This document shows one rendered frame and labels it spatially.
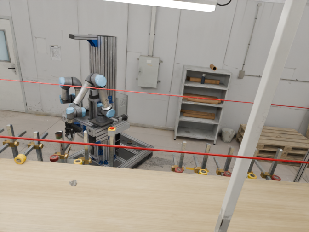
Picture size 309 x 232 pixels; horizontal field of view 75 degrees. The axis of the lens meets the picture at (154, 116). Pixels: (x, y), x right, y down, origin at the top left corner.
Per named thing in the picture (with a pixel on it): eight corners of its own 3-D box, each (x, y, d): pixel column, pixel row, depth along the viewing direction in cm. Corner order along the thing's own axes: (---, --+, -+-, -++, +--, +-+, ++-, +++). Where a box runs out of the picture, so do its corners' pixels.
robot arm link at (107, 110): (109, 111, 251) (97, 71, 219) (117, 115, 242) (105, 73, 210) (101, 116, 244) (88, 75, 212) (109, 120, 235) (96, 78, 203)
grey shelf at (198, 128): (173, 130, 476) (183, 64, 414) (211, 135, 473) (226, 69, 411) (174, 140, 435) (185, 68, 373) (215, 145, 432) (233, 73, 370)
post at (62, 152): (63, 168, 220) (59, 129, 201) (66, 168, 220) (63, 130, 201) (62, 170, 217) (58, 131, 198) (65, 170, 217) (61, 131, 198)
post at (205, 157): (198, 179, 225) (206, 142, 206) (201, 179, 225) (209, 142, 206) (198, 181, 222) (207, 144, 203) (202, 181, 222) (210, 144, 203)
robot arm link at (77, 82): (81, 76, 241) (84, 115, 253) (71, 76, 237) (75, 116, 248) (82, 77, 231) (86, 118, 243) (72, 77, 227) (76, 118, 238)
